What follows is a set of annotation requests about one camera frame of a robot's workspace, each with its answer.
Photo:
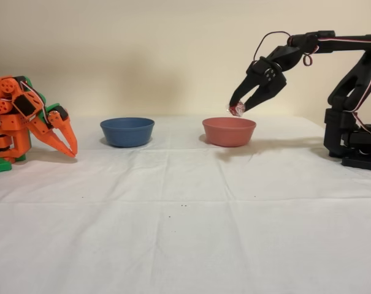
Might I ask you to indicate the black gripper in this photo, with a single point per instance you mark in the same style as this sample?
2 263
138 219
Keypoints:
265 84

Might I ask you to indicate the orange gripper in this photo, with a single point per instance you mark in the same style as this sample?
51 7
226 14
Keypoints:
57 125

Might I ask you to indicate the red candy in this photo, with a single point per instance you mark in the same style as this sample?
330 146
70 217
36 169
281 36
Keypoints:
235 109

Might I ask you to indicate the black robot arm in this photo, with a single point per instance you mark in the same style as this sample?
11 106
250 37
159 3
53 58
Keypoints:
344 88

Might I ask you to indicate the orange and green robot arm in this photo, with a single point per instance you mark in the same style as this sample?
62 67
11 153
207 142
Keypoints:
10 122

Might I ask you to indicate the red bowl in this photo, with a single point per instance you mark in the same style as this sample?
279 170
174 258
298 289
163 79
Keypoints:
228 134

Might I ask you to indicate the blue bowl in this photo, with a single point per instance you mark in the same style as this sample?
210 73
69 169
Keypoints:
127 134

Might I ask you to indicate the white tablecloth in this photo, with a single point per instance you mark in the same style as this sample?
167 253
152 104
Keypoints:
185 229

